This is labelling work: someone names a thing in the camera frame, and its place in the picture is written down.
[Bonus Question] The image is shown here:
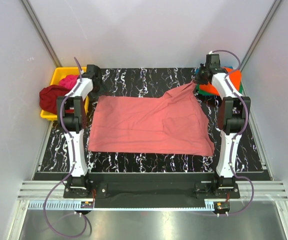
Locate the salmon pink t shirt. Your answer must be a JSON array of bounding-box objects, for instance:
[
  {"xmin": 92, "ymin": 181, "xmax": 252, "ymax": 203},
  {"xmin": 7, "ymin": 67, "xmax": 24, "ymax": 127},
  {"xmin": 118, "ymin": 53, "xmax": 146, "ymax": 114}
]
[{"xmin": 88, "ymin": 82, "xmax": 215, "ymax": 157}]

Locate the aluminium frame rail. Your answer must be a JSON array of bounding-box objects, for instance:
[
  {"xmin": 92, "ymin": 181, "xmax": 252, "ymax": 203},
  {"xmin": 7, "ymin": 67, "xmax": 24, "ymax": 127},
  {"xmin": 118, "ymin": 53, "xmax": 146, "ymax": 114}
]
[{"xmin": 17, "ymin": 181, "xmax": 288, "ymax": 211}]

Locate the green folded t shirt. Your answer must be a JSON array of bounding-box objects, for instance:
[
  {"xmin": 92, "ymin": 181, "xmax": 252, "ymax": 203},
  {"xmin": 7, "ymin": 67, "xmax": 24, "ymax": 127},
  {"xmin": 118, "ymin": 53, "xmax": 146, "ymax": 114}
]
[{"xmin": 195, "ymin": 82, "xmax": 244, "ymax": 97}]

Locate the right aluminium corner post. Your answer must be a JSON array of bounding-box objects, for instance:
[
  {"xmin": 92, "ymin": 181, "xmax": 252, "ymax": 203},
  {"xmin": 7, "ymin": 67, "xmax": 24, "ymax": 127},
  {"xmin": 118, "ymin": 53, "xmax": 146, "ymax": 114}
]
[{"xmin": 240, "ymin": 0, "xmax": 284, "ymax": 72}]

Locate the left aluminium corner post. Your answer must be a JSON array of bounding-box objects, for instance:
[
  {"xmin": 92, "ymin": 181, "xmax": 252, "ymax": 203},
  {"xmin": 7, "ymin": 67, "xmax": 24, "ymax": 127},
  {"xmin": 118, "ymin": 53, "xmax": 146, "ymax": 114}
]
[{"xmin": 19, "ymin": 0, "xmax": 63, "ymax": 68}]

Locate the orange folded t shirt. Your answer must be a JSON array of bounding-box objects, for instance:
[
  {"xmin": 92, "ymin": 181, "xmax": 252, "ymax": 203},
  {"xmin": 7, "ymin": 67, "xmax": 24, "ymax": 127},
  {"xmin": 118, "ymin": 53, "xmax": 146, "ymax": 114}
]
[{"xmin": 199, "ymin": 68, "xmax": 242, "ymax": 95}]

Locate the dark red t shirt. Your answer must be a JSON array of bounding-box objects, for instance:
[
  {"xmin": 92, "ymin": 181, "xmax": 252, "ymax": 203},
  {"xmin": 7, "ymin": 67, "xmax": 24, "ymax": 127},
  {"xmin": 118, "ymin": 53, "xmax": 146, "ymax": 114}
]
[{"xmin": 39, "ymin": 84, "xmax": 70, "ymax": 115}]

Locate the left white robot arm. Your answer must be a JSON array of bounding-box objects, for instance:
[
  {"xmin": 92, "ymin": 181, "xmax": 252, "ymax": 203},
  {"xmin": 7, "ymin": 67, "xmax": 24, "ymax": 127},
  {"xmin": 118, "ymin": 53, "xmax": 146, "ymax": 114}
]
[{"xmin": 56, "ymin": 72, "xmax": 102, "ymax": 198}]

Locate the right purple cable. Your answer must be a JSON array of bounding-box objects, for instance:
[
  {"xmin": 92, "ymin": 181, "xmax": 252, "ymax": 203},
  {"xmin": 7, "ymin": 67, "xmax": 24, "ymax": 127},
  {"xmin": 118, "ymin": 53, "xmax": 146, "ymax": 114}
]
[{"xmin": 208, "ymin": 49, "xmax": 255, "ymax": 216}]

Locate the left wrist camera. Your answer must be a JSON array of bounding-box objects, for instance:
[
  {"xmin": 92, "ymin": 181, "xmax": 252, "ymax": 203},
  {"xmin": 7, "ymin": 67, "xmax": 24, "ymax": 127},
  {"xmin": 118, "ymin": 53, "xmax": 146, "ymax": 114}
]
[{"xmin": 86, "ymin": 64, "xmax": 102, "ymax": 77}]

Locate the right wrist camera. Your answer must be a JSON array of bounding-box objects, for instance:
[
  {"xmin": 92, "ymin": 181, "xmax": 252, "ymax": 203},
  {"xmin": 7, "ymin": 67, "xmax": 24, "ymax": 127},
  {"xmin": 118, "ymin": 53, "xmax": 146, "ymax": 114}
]
[{"xmin": 205, "ymin": 53, "xmax": 221, "ymax": 69}]

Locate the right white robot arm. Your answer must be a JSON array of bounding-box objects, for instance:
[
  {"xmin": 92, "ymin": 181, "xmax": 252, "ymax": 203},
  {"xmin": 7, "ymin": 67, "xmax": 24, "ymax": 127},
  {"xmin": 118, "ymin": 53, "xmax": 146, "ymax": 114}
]
[{"xmin": 195, "ymin": 64, "xmax": 251, "ymax": 199}]

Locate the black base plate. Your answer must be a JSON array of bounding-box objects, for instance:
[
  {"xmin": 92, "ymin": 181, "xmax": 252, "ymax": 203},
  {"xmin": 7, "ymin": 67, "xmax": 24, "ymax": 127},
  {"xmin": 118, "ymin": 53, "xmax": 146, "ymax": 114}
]
[{"xmin": 66, "ymin": 172, "xmax": 241, "ymax": 210}]

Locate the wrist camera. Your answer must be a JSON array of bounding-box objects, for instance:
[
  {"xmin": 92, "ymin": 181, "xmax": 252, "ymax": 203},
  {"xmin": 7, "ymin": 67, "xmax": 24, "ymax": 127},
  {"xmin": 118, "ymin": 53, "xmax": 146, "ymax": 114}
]
[
  {"xmin": 205, "ymin": 53, "xmax": 221, "ymax": 69},
  {"xmin": 86, "ymin": 64, "xmax": 102, "ymax": 77}
]

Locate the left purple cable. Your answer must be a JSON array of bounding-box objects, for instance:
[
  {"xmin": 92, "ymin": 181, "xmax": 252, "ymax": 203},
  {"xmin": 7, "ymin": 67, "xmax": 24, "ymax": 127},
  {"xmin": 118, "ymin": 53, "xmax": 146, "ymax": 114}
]
[{"xmin": 42, "ymin": 56, "xmax": 93, "ymax": 237}]

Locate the aluminium corner post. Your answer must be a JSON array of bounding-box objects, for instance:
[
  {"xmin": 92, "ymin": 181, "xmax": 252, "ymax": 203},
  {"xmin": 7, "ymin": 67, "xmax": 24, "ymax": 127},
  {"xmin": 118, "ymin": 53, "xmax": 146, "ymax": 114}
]
[
  {"xmin": 240, "ymin": 0, "xmax": 284, "ymax": 72},
  {"xmin": 19, "ymin": 0, "xmax": 63, "ymax": 68}
]

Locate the purple cable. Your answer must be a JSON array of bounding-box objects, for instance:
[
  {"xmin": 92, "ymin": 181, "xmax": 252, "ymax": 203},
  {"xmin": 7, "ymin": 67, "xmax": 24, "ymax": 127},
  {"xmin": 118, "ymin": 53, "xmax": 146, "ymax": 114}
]
[
  {"xmin": 208, "ymin": 49, "xmax": 255, "ymax": 216},
  {"xmin": 42, "ymin": 56, "xmax": 93, "ymax": 237}
]

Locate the magenta t shirt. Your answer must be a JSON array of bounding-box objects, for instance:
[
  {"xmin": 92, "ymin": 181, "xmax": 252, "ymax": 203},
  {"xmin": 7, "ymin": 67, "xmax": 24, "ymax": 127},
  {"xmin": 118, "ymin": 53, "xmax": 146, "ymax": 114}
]
[{"xmin": 58, "ymin": 74, "xmax": 79, "ymax": 90}]

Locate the yellow plastic bin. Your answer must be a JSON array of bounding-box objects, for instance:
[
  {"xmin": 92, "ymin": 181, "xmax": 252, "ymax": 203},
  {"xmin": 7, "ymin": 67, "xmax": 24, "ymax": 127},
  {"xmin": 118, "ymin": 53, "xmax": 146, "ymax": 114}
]
[{"xmin": 40, "ymin": 67, "xmax": 81, "ymax": 121}]

